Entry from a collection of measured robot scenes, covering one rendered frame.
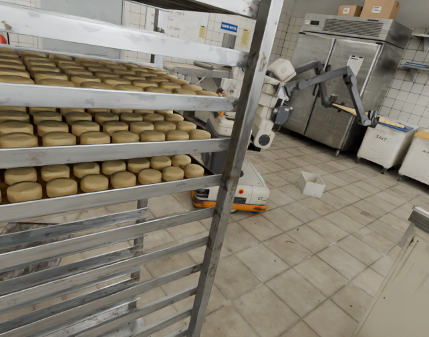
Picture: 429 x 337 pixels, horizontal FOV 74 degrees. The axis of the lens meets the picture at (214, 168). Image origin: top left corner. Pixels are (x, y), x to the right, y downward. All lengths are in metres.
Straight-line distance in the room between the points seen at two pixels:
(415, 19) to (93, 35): 5.47
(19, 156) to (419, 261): 1.35
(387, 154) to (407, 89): 1.16
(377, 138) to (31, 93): 4.78
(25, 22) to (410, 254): 1.39
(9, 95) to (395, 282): 1.44
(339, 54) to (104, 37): 4.71
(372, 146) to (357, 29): 1.74
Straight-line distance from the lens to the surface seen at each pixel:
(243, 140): 0.62
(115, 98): 0.49
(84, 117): 0.66
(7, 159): 0.50
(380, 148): 4.99
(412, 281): 1.46
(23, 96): 0.47
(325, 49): 5.19
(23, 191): 0.57
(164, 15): 0.97
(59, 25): 0.46
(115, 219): 1.14
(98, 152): 0.51
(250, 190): 2.46
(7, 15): 0.45
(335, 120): 4.96
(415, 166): 4.88
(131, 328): 1.47
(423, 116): 5.49
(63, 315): 0.72
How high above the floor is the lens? 1.34
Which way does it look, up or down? 24 degrees down
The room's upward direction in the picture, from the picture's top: 12 degrees clockwise
